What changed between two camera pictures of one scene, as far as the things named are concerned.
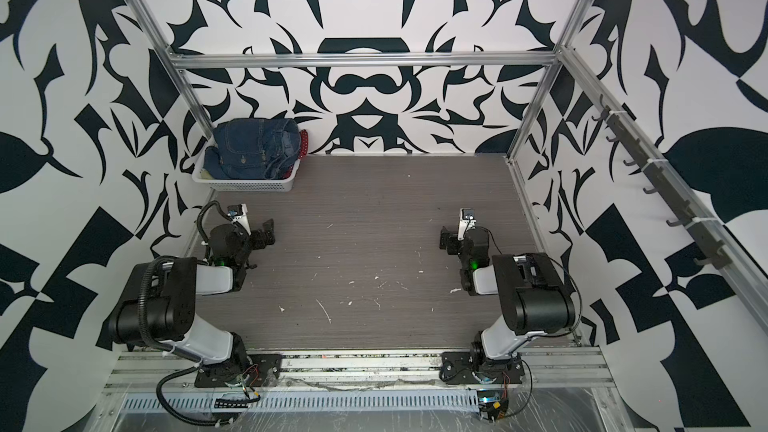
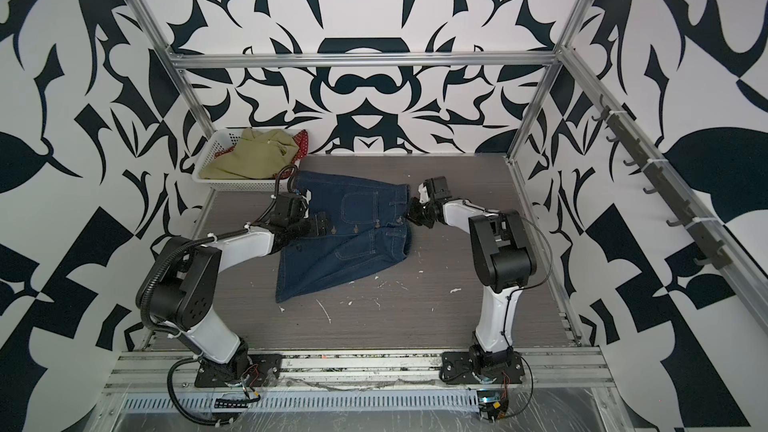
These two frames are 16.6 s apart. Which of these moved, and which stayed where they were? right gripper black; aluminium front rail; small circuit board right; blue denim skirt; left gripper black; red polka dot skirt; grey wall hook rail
Moved: right gripper black; blue denim skirt; left gripper black
Stayed: red polka dot skirt; aluminium front rail; small circuit board right; grey wall hook rail
